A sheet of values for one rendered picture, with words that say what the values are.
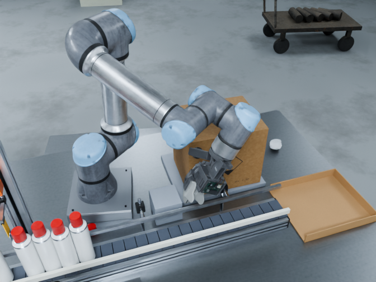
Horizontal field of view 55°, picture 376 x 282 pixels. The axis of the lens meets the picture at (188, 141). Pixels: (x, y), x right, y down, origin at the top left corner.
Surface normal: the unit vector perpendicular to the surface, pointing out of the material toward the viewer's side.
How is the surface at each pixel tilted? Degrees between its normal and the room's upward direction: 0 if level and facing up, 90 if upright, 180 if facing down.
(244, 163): 90
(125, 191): 3
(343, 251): 0
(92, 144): 8
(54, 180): 0
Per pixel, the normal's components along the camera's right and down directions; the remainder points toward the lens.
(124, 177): 0.03, -0.77
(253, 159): 0.28, 0.59
